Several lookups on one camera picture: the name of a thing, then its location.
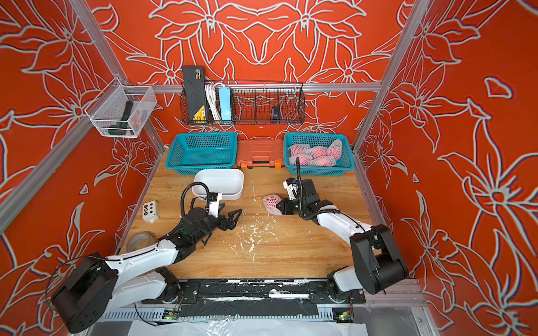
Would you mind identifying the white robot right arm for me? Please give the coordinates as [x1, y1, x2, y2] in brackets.
[274, 178, 409, 298]

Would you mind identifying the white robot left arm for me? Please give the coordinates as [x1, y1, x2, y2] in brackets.
[52, 208, 242, 334]

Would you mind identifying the teal basket with netted apples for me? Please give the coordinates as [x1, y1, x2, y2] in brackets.
[283, 132, 354, 176]

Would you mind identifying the white plastic tray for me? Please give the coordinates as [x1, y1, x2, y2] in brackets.
[194, 169, 245, 200]

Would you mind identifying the white button control box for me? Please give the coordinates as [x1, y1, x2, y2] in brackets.
[142, 200, 159, 223]

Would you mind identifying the clear tape roll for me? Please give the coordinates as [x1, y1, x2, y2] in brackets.
[126, 232, 156, 253]

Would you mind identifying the orange plastic tool case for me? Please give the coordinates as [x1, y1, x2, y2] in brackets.
[236, 139, 284, 169]

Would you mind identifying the teal empty basket left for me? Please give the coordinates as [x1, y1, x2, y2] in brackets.
[165, 132, 238, 175]

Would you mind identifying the small dark blue object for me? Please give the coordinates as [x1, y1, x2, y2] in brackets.
[270, 106, 282, 125]

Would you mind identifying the light blue flat box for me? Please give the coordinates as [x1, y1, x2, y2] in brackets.
[219, 87, 232, 122]

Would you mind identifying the black box with yellow label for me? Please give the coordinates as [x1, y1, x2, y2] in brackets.
[182, 66, 207, 124]

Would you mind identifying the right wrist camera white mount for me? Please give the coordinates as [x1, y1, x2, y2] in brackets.
[283, 177, 298, 198]

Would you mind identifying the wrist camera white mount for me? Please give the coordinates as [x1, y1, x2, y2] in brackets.
[283, 177, 298, 198]
[207, 192, 222, 218]

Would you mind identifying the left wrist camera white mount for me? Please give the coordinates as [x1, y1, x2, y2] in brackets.
[207, 192, 222, 218]

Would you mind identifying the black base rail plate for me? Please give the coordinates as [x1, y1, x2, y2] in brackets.
[140, 278, 366, 321]

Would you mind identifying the black wire wall basket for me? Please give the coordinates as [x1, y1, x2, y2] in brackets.
[179, 81, 306, 125]

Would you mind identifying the dark green tool handle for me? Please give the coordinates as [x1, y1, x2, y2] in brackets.
[108, 100, 133, 136]

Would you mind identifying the white coiled cable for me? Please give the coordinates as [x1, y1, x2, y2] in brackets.
[205, 83, 224, 123]

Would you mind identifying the clear acrylic wall box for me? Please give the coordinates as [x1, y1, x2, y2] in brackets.
[84, 78, 157, 139]

